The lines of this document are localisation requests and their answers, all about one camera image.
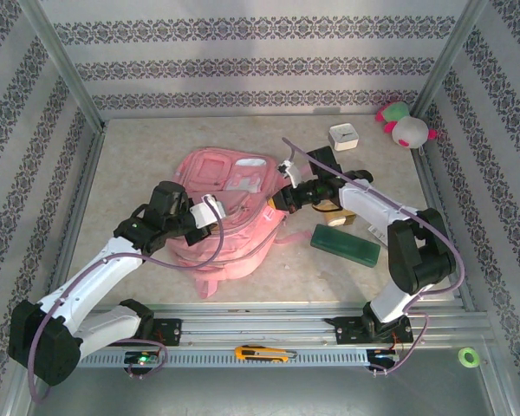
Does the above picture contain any white green pink plush toy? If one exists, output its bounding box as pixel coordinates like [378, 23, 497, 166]
[374, 101, 442, 151]

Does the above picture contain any green tape roll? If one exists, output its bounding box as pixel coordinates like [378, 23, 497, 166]
[458, 346, 481, 366]

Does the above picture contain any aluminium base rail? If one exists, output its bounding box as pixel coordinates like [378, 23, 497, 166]
[81, 302, 491, 348]

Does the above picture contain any dark green pencil case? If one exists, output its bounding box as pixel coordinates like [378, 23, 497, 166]
[309, 223, 381, 268]

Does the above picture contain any pink backpack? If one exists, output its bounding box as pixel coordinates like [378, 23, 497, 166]
[166, 147, 312, 300]

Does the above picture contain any yellow utility knife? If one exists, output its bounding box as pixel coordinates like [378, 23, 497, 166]
[234, 345, 299, 363]

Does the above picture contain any small circuit board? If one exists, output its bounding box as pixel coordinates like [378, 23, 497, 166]
[367, 349, 400, 367]
[124, 350, 162, 369]

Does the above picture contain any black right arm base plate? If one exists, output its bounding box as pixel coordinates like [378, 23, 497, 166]
[324, 315, 413, 346]

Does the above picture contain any white square clock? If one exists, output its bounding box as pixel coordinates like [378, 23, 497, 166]
[328, 122, 360, 153]

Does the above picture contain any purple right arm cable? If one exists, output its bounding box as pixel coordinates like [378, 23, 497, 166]
[281, 136, 465, 377]

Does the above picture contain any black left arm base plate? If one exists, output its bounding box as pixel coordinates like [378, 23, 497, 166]
[149, 318, 183, 347]

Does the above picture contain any perforated metal cable tray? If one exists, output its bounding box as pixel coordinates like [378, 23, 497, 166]
[77, 348, 402, 369]

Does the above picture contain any metal frame post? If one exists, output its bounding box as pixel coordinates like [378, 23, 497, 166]
[19, 0, 106, 131]
[412, 0, 491, 120]

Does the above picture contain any gold box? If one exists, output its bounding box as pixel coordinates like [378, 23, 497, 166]
[322, 199, 355, 229]

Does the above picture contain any metal table side rail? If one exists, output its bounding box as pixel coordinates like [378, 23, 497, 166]
[47, 123, 109, 313]
[409, 142, 471, 311]

